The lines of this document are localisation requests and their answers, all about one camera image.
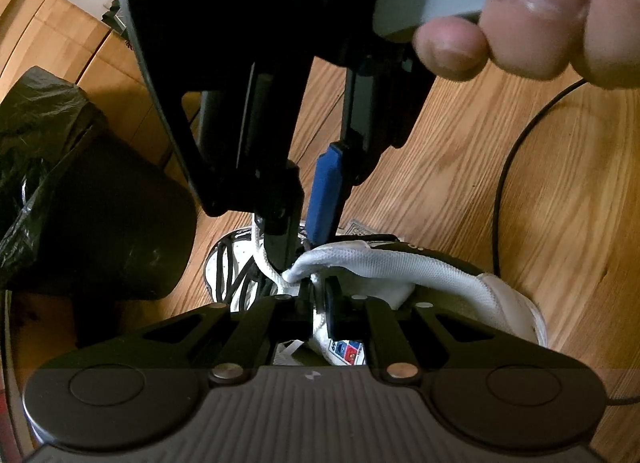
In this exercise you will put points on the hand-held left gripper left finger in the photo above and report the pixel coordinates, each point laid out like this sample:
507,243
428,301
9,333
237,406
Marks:
301,315

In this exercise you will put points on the person's right hand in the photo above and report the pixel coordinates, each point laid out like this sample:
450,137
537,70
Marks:
540,8

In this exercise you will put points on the white and black sneaker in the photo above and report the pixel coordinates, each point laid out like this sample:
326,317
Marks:
450,283

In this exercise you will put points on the black shoelace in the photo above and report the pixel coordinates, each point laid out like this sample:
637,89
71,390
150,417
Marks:
243,288

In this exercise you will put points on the black trash bag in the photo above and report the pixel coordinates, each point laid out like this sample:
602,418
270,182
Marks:
40,128

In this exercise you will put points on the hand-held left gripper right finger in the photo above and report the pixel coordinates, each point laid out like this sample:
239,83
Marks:
333,310

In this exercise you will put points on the black trash bin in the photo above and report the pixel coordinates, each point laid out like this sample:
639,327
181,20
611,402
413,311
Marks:
125,223

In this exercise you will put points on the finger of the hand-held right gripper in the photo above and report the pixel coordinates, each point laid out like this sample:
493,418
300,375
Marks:
277,223
325,193

